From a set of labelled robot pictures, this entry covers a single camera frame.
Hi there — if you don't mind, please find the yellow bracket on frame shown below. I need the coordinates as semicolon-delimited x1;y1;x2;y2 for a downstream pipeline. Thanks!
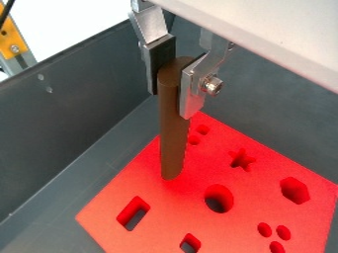
0;2;31;61

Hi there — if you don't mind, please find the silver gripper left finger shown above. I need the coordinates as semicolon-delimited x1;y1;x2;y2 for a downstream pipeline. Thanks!
129;0;176;95

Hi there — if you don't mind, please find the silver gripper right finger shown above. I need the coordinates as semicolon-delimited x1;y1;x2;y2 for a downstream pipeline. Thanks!
178;29;236;120

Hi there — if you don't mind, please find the red shape sorting board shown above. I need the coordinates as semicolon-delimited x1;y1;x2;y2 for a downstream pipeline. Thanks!
75;113;338;253

